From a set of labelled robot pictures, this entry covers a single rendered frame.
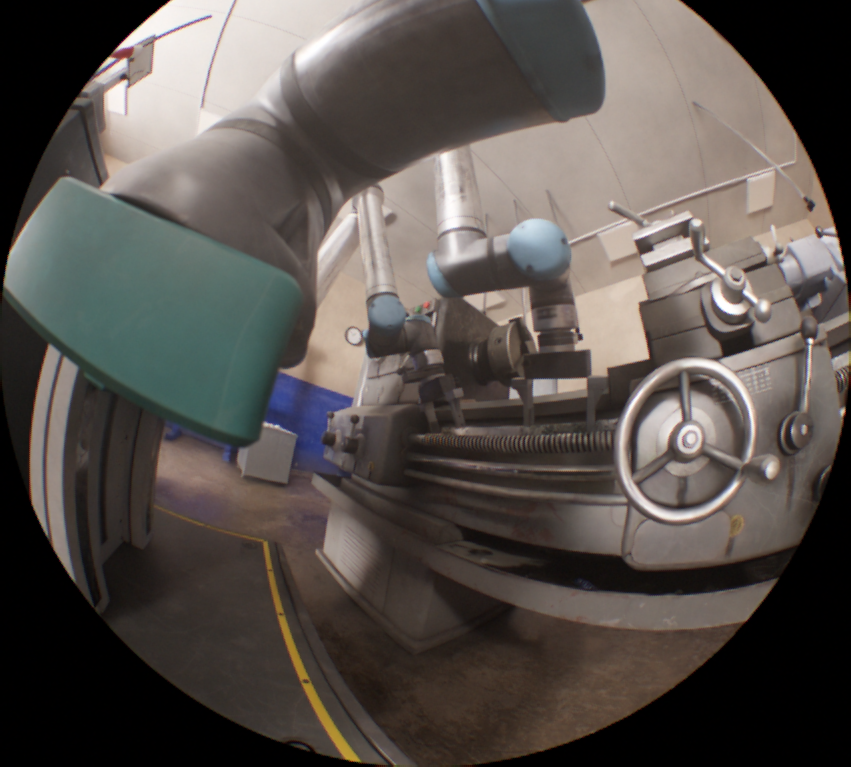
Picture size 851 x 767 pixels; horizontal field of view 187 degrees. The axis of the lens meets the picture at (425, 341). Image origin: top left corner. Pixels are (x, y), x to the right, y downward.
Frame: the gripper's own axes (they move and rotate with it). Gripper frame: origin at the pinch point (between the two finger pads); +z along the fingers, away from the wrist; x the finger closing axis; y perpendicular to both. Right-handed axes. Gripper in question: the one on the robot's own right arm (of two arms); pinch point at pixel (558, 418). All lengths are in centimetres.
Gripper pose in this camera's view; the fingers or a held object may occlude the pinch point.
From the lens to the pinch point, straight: 54.7
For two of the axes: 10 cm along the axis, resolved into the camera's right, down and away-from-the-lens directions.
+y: -7.3, 0.1, -6.9
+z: 0.6, 10.0, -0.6
